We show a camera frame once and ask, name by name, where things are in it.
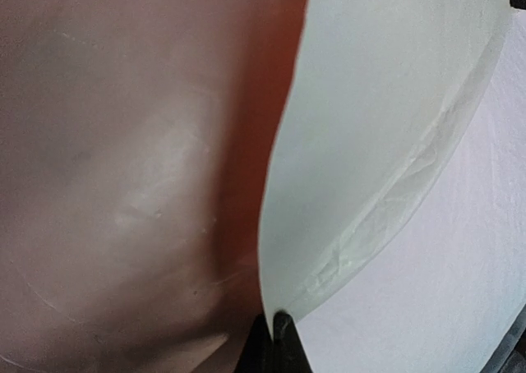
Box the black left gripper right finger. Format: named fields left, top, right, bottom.
left=271, top=311, right=313, bottom=373

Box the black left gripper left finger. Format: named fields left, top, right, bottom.
left=237, top=314, right=272, bottom=373

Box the peach wrapping paper sheet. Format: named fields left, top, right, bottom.
left=1, top=0, right=307, bottom=372

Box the grey-white wrapping paper sheet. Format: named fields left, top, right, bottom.
left=258, top=0, right=512, bottom=320

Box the stack of pastel paper sheets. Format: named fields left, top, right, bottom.
left=298, top=11, right=525, bottom=372

